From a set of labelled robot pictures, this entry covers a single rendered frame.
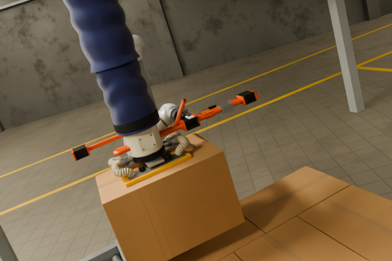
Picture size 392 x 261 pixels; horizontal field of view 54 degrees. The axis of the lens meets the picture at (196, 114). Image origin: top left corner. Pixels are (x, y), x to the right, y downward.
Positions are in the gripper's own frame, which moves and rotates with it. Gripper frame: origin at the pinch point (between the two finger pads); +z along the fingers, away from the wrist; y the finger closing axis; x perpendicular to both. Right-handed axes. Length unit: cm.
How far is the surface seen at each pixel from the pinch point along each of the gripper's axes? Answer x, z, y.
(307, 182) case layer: -59, -1, 66
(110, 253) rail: 62, -29, 63
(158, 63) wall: -231, -822, 66
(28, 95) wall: 107, -973, 46
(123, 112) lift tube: 32.2, 8.3, -19.1
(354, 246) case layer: -35, 60, 66
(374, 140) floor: -202, -90, 120
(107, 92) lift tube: 35.5, 4.6, -29.4
